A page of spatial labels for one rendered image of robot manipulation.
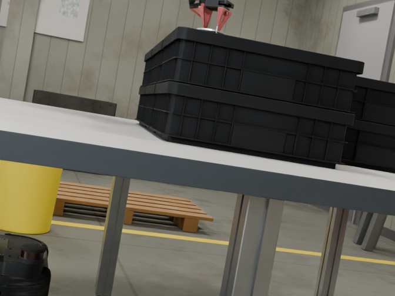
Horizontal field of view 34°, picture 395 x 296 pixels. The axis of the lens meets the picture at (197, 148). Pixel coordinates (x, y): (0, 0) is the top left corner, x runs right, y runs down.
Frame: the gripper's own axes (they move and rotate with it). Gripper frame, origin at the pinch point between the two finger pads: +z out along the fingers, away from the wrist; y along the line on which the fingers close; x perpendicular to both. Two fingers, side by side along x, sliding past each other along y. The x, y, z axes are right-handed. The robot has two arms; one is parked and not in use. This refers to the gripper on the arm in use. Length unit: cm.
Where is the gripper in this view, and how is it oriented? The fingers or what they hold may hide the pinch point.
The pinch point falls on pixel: (211, 29)
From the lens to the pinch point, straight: 214.6
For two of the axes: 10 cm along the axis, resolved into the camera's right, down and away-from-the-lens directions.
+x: -4.6, -0.7, -8.9
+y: -8.7, -1.6, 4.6
